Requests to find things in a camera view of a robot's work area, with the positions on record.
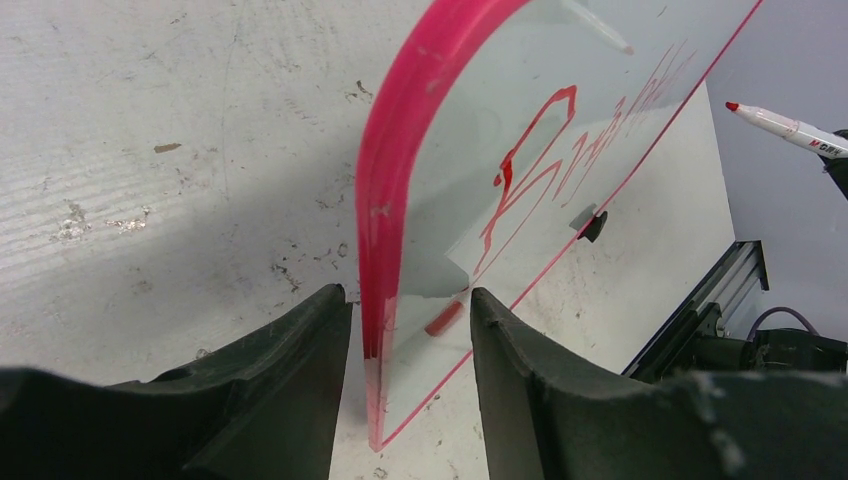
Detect red marker cap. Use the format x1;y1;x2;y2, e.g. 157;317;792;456
425;301;464;337

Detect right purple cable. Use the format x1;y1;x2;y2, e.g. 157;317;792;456
747;305;821;342

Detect pink framed whiteboard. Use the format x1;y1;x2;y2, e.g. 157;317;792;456
355;1;758;451

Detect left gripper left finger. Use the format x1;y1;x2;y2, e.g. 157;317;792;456
1;284;352;479

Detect white whiteboard marker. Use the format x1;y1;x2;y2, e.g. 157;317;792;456
725;102;847;159

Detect black whiteboard clip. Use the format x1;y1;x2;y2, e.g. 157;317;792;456
579;211;608;243

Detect aluminium rail frame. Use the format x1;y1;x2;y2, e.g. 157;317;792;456
623;241;769;383

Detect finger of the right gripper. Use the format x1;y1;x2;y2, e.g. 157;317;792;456
821;147;848;198

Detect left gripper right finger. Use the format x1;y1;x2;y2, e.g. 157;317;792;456
470;288;847;479

